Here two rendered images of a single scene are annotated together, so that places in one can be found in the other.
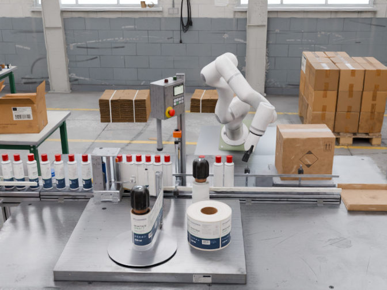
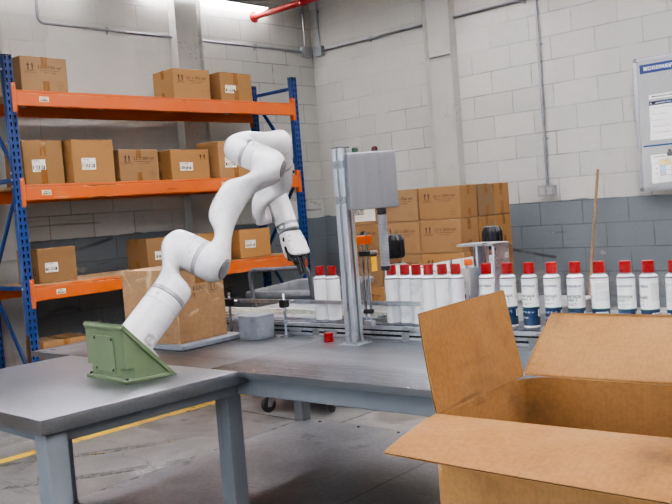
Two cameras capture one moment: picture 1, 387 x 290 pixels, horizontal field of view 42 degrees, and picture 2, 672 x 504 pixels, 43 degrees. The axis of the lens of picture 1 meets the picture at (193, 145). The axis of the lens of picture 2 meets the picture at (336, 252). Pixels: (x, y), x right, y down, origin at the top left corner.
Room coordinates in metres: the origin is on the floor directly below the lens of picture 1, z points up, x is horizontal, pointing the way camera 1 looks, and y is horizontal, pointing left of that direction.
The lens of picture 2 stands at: (4.99, 1.81, 1.30)
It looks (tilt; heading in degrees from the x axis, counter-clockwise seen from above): 3 degrees down; 218
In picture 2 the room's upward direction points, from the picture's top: 4 degrees counter-clockwise
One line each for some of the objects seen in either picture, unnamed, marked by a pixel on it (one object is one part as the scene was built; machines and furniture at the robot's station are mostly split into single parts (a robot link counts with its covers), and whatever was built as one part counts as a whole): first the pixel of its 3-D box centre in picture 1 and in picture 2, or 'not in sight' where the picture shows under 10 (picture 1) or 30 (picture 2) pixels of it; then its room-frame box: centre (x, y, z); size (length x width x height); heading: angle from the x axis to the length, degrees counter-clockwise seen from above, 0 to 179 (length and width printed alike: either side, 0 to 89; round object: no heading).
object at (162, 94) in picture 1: (167, 98); (368, 180); (2.62, 0.13, 1.38); 0.17 x 0.10 x 0.19; 142
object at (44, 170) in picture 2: not in sight; (162, 225); (0.30, -3.61, 1.26); 2.78 x 0.61 x 2.51; 174
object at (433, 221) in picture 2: not in sight; (430, 274); (-0.94, -1.83, 0.70); 1.20 x 0.82 x 1.39; 90
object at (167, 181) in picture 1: (167, 172); (392, 294); (2.54, 0.14, 0.98); 0.05 x 0.05 x 0.20
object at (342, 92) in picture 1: (338, 95); not in sight; (6.10, -1.82, 0.45); 1.20 x 0.84 x 0.89; 176
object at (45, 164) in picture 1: (46, 171); (576, 295); (2.56, 0.82, 0.98); 0.05 x 0.05 x 0.20
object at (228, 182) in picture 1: (228, 173); (321, 293); (2.52, -0.19, 0.98); 0.05 x 0.05 x 0.20
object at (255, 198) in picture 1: (188, 194); (370, 329); (2.53, 0.03, 0.85); 1.65 x 0.11 x 0.05; 87
